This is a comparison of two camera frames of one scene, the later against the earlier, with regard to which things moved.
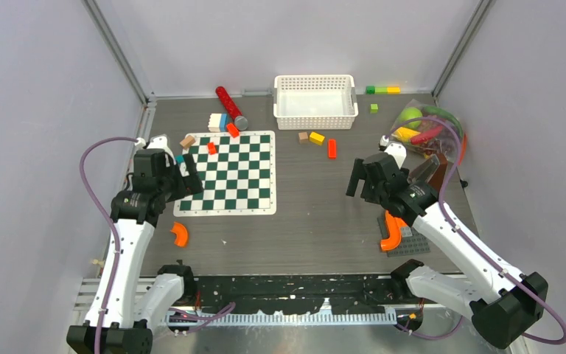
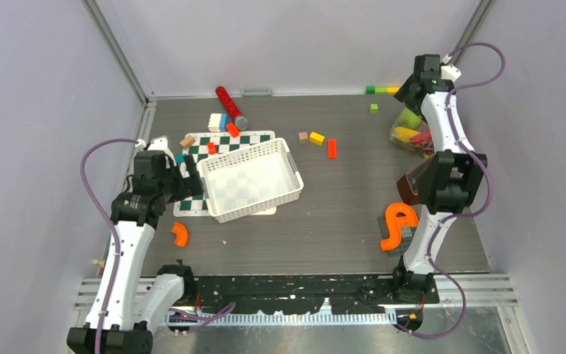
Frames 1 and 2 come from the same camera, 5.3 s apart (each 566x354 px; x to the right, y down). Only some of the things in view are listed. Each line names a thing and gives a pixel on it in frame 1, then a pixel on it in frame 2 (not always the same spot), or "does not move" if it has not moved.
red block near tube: (233, 130) does not move
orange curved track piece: (181, 234) does not move
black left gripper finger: (192, 183) does not move
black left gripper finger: (193, 182) does not move
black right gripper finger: (359, 172) → (404, 94)
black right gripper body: (383, 195) → (413, 106)
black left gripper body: (172, 184) does not move
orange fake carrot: (423, 137) does not move
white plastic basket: (318, 102) → (250, 180)
